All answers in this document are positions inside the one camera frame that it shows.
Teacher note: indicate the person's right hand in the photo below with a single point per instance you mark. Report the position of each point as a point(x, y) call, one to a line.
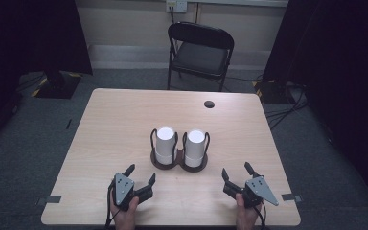
point(245, 217)

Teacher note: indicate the black curtain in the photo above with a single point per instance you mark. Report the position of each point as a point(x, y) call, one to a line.
point(341, 80)
point(19, 48)

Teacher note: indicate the stack of white paper cups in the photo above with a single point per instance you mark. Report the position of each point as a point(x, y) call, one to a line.
point(165, 143)

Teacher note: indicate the black stand base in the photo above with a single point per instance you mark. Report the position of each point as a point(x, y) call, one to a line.
point(57, 86)
point(270, 92)

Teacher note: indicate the right white cup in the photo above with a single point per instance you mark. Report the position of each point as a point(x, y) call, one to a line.
point(194, 147)

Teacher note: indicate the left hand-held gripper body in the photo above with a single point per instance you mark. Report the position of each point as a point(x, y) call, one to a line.
point(123, 190)

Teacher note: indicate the dark wooden cup holder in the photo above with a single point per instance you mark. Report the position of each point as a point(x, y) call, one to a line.
point(179, 164)

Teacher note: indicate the black folding chair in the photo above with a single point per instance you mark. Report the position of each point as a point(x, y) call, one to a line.
point(201, 57)

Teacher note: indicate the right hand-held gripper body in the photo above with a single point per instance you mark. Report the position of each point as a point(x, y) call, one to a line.
point(258, 189)

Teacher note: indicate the person's left hand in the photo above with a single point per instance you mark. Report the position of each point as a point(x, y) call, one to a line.
point(125, 218)

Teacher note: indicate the white wall socket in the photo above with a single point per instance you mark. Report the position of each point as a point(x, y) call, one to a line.
point(176, 5)

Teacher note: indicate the grey tape strip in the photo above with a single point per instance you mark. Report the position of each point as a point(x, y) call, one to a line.
point(49, 200)
point(291, 197)

